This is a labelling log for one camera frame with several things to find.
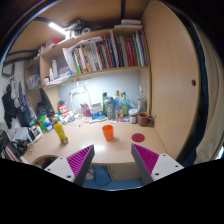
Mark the blue and white carton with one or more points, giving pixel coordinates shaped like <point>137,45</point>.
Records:
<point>96,111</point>

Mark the light blue hairbrush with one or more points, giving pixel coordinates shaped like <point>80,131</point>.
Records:
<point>98,120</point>

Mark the orange plastic cup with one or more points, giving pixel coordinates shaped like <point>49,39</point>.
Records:
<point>108,133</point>

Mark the yellow-labelled tea drink bottle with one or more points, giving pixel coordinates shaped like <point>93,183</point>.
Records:
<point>60,131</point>

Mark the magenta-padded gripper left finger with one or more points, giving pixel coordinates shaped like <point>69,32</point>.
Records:
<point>63,168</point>

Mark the white desk lamp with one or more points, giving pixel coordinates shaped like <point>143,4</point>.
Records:
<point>81,90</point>

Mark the green-capped clear bottle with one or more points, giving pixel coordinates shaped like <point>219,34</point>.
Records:
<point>125,106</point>

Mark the brown ceramic mug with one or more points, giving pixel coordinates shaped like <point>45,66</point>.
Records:
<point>143,120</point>

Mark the red and white canister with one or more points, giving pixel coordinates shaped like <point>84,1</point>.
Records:
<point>62,109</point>

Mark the small green bottle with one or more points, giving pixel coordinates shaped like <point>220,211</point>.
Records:
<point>41,123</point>

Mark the bright white tube light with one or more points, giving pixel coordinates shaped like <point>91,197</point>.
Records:
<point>56,28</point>

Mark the flat round red coaster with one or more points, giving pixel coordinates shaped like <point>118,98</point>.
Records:
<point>138,137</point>

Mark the wooden shelf unit with books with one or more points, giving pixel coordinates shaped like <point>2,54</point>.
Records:
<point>100,71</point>

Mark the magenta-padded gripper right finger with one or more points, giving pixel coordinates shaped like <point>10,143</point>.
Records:
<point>163,166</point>

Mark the clear glass bottle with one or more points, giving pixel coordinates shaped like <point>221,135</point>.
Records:
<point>142,101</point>

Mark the grey shaker bottle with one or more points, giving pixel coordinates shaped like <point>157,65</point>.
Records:
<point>109,109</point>

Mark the tall green bottle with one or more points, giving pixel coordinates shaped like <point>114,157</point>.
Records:
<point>104,100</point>

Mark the hanging dark clothes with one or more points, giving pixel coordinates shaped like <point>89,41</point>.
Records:
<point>10,106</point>

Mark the pink packet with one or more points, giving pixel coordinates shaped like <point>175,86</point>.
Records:
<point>85,110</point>

